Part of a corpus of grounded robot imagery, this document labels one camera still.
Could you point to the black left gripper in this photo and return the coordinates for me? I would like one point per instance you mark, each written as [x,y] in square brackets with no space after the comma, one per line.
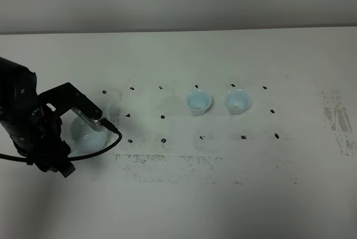
[46,148]

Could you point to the light blue porcelain teapot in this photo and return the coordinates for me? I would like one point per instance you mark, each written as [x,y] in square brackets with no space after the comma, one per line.
[87,135]

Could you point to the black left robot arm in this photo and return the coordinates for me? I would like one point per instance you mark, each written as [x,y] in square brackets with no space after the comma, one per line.
[18,100]

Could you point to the left light blue teacup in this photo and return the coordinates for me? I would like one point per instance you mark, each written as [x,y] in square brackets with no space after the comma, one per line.
[198,102]

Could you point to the light blue teacup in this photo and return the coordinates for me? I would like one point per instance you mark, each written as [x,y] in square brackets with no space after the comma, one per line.
[237,101]
[198,102]

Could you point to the right light blue teacup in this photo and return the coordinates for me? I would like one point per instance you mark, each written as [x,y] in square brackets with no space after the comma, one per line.
[237,101]

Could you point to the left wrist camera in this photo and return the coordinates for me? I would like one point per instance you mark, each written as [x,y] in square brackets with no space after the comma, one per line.
[68,98]

